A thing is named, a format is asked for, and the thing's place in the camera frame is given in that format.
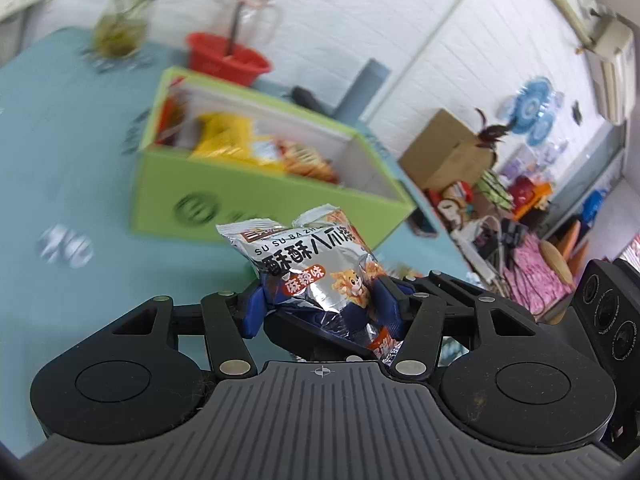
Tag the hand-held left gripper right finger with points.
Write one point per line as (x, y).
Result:
(392, 307)

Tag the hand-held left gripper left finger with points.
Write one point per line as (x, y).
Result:
(250, 312)

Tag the silver orange snack bag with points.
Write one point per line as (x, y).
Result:
(310, 265)

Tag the green cardboard box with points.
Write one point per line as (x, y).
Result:
(160, 200)

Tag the pile of snack packets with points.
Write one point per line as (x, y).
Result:
(225, 140)

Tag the pink patterned cloth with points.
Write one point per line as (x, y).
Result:
(535, 280)

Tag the smartphone in clear case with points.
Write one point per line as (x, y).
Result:
(425, 225)

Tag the white power strip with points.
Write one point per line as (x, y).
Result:
(480, 255)

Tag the striped sock doll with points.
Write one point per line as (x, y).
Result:
(452, 210)

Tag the green black patterned cushion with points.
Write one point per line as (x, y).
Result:
(495, 190)

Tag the brown cardboard box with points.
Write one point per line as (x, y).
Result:
(450, 155)

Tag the dark purple plant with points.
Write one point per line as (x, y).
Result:
(492, 130)

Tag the small blue paper fan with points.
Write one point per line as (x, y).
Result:
(544, 127)

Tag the grey blue bottle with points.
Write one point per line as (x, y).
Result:
(362, 90)

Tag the large blue paper fan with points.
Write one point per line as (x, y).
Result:
(532, 102)

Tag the red plastic basket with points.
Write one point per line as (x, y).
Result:
(225, 62)

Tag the white air conditioner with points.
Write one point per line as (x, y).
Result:
(612, 60)

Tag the glass pitcher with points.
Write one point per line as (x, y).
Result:
(250, 10)

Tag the yellow flower plant in vase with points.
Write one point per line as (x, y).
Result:
(117, 35)

